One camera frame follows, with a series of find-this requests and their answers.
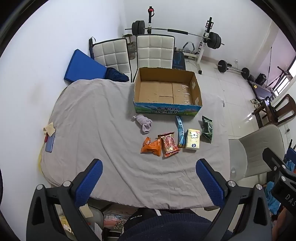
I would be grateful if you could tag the pink patterned cloth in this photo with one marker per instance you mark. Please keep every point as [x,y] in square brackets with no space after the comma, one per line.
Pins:
[115,220]

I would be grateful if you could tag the yellow tissue pack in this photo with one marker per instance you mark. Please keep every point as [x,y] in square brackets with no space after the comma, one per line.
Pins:
[193,139]

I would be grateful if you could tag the black speaker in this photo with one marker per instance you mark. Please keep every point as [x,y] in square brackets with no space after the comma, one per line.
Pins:
[260,80]

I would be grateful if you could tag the treadmill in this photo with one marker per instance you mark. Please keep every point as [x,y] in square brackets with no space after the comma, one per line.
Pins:
[261,92]

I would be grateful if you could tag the black blue bench pad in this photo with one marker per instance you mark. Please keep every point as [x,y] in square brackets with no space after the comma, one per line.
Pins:
[179,60]

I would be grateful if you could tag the long blue snack packet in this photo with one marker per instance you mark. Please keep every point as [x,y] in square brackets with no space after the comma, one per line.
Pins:
[180,132]

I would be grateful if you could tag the light purple sock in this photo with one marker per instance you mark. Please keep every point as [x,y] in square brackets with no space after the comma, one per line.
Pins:
[145,122]

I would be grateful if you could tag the red snack packet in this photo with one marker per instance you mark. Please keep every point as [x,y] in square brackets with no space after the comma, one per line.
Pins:
[170,143]

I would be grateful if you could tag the dark wooden chair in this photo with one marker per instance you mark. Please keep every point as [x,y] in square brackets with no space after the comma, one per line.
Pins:
[266,111]

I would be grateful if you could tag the blue phone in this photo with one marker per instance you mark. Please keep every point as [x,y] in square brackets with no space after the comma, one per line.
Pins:
[50,144]

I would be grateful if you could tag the white bench press rack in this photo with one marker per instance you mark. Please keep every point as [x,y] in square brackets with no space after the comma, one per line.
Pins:
[200,53]

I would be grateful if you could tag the white padded chair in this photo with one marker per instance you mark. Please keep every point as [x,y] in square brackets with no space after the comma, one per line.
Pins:
[153,52]
[108,55]

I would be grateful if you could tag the dark metal exercise stand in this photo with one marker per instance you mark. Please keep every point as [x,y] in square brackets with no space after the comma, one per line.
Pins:
[286,73]

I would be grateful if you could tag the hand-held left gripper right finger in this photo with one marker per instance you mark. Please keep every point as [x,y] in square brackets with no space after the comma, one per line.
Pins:
[209,183]

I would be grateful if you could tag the person's dark blue sweater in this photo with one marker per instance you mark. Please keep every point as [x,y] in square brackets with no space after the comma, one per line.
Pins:
[173,229]

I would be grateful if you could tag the grey plastic chair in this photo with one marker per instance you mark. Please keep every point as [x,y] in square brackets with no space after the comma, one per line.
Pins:
[254,150]

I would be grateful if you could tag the short barbell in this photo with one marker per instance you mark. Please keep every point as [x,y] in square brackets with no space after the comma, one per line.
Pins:
[222,66]

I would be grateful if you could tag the green snack packet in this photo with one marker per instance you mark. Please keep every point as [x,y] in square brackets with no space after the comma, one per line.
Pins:
[207,131]

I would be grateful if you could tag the teal cloth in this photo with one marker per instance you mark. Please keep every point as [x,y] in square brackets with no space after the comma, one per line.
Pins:
[271,199]

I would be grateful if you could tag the dark blue garment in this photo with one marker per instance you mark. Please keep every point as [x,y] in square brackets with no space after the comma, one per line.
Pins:
[115,75]

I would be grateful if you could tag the orange snack packet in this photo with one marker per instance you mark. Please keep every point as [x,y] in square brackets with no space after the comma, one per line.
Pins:
[152,146]

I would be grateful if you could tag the crumpled beige paper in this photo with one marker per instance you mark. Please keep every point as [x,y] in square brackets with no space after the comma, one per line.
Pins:
[49,128]

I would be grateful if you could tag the long barbell with black plates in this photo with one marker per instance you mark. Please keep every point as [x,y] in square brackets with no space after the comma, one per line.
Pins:
[173,30]

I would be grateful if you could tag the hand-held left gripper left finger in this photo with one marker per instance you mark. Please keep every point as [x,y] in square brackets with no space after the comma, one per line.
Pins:
[90,180]

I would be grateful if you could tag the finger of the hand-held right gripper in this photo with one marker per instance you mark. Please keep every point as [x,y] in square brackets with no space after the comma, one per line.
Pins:
[291,155]
[271,158]

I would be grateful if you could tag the blue foam mat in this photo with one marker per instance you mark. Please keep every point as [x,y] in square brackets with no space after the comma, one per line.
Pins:
[83,67]

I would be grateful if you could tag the white plastic container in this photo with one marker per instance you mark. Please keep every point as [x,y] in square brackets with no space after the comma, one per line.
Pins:
[96,222]

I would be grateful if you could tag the cardboard box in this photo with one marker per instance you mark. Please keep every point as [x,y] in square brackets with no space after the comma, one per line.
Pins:
[159,92]

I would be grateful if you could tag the clear water jug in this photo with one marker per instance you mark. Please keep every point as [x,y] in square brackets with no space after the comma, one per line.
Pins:
[132,52]

